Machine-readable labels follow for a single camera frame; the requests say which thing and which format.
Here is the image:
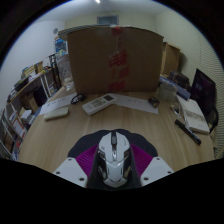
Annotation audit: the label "white and grey computer mouse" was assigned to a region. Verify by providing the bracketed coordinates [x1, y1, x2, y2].
[96, 130, 133, 188]

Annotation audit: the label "small brown and black object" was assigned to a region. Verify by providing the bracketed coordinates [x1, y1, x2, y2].
[148, 96, 160, 108]

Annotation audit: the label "blue book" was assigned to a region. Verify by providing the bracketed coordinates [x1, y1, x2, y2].
[159, 75, 192, 101]

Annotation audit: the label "small wall window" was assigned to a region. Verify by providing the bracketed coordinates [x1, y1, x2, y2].
[97, 15, 120, 26]

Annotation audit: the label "small white flat case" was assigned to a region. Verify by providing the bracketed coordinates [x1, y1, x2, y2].
[43, 106, 70, 121]

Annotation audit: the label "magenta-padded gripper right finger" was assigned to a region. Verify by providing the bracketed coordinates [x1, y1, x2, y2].
[128, 143, 175, 188]

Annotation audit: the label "shelf unit with books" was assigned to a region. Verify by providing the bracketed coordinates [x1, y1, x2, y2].
[0, 54, 63, 161]

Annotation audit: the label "black glasses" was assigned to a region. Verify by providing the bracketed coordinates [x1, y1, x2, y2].
[70, 93, 87, 105]

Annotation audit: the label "large brown cardboard box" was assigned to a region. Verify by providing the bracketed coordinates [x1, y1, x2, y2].
[58, 25, 165, 96]

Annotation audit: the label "white thick book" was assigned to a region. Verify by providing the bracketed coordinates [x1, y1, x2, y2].
[175, 94, 211, 135]

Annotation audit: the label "white remote control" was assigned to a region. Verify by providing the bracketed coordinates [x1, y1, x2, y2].
[81, 93, 118, 116]

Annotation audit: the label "dark scalloped round mouse pad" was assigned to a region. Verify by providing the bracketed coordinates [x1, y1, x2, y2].
[67, 128, 158, 160]

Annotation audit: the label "clear round container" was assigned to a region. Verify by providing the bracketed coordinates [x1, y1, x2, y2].
[156, 82, 178, 101]

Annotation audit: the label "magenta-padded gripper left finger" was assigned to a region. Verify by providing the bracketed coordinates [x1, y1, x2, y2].
[53, 144, 100, 189]

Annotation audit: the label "black office chair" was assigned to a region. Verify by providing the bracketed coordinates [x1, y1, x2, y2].
[206, 105, 220, 134]

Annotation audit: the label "black marker pen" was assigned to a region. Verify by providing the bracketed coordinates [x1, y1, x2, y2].
[174, 119, 203, 146]

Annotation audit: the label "black monitor screen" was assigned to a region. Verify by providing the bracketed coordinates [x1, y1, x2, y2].
[189, 68, 218, 118]

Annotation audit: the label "small brown cardboard box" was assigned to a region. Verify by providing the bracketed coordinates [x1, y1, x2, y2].
[161, 41, 182, 77]

